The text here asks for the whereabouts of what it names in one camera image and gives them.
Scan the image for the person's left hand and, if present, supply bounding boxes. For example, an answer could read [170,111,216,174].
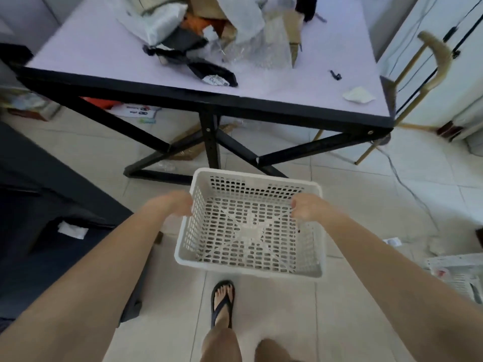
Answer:
[145,191,194,223]

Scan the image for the gold legged chair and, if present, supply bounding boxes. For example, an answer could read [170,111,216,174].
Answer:
[313,30,453,166]

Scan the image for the person's right hand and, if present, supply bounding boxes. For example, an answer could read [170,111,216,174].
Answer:
[289,193,340,223]

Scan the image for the black flip-flop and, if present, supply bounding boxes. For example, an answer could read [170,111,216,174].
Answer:
[210,281,235,328]

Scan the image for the black stand poles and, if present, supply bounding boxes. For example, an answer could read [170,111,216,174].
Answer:
[392,0,483,114]

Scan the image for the white foam sheet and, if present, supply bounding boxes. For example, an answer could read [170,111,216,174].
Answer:
[215,0,267,44]

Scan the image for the black mailer bag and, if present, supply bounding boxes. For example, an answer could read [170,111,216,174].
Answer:
[143,26,239,88]

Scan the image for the red bag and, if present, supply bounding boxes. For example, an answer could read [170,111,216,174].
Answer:
[81,96,121,110]

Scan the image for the dark blue metal shelf rack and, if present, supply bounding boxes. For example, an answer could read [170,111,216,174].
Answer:
[0,43,163,332]

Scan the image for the person's right leg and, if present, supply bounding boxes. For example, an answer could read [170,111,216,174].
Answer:
[255,338,302,362]

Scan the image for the black-framed white table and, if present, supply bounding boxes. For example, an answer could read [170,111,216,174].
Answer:
[15,0,395,185]

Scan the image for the white shelf rack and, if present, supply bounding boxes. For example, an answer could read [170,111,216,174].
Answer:
[422,254,483,306]

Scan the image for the bubble wrap sheet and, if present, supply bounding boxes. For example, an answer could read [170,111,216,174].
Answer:
[222,18,299,72]

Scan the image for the person's left leg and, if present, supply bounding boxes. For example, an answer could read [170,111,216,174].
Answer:
[200,282,242,362]

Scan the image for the black cloth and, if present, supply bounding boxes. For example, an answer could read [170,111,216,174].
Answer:
[295,0,317,23]

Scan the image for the crumpled white tissue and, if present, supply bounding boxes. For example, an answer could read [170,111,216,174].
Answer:
[342,86,376,105]

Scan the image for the person's left forearm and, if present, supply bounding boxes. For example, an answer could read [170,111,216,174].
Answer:
[0,201,167,362]

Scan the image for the orange packet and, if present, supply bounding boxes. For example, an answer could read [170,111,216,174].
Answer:
[181,13,227,36]

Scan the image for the person's leg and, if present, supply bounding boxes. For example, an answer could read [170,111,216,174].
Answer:
[255,338,302,362]
[200,282,242,362]

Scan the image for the printed paper leaflet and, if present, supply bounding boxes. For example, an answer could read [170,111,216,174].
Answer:
[109,103,161,119]

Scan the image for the white plastic basket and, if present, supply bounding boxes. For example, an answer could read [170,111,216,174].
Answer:
[173,167,327,280]

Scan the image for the flat brown cardboard sheet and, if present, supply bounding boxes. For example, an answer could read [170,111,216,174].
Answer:
[166,122,238,161]

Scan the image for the white paper scrap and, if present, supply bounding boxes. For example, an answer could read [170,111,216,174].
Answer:
[57,221,90,240]

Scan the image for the person's right forearm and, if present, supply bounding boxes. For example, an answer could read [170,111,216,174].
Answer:
[320,211,483,362]

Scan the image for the grey floor cable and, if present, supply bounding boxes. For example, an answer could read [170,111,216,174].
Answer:
[377,146,440,230]

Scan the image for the colourful carton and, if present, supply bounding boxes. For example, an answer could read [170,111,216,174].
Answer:
[0,86,61,121]

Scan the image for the brown cardboard box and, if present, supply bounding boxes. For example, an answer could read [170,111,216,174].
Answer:
[264,9,304,68]

